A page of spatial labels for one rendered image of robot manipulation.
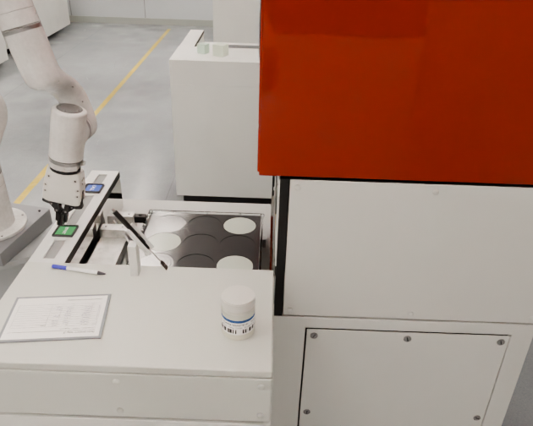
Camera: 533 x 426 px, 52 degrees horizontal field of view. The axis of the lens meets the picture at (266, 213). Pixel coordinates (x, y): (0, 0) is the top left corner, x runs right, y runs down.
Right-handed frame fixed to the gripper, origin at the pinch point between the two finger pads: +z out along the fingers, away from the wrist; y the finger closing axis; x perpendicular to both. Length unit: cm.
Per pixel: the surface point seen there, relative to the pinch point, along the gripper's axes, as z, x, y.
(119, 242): 9.9, -8.1, -14.7
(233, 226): 1.1, -15.9, -46.6
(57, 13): 119, -692, 236
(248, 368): -7, 49, -53
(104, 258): 10.3, 0.4, -12.6
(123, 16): 124, -797, 166
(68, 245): 4.0, 6.7, -4.1
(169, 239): 4.8, -7.4, -29.0
